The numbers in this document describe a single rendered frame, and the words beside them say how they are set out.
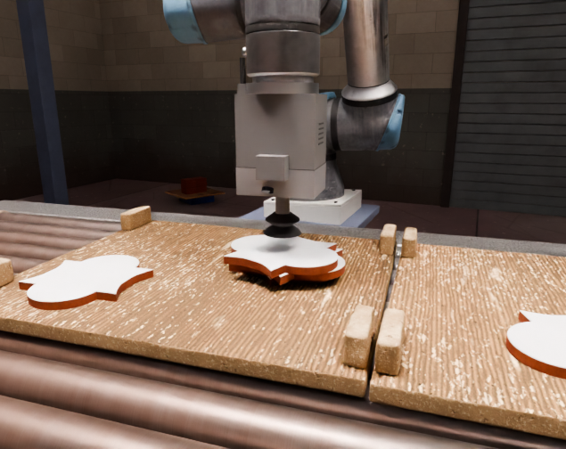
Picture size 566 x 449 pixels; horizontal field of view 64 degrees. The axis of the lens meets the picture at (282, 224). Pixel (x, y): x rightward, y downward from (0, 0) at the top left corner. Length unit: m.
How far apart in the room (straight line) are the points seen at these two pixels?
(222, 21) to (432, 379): 0.45
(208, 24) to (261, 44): 0.16
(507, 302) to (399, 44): 4.89
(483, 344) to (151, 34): 6.44
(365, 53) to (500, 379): 0.71
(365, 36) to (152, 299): 0.66
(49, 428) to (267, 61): 0.35
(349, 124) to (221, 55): 5.13
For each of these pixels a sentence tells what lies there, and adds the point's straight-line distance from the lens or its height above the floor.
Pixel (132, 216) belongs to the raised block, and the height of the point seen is 0.96.
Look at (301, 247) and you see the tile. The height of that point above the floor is 0.97.
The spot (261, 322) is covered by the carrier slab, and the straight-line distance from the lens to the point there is 0.42.
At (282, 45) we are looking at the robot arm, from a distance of 0.46.
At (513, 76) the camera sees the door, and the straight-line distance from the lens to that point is 5.19.
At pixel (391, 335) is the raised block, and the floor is 0.96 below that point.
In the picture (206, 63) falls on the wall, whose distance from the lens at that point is 6.18.
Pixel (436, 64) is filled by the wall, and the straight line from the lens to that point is 5.24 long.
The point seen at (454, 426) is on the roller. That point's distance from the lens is 0.36.
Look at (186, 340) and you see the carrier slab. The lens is 0.40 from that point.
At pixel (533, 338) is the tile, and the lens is 0.42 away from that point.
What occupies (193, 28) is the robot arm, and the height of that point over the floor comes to 1.21.
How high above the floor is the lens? 1.13
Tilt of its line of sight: 15 degrees down
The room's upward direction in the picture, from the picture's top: straight up
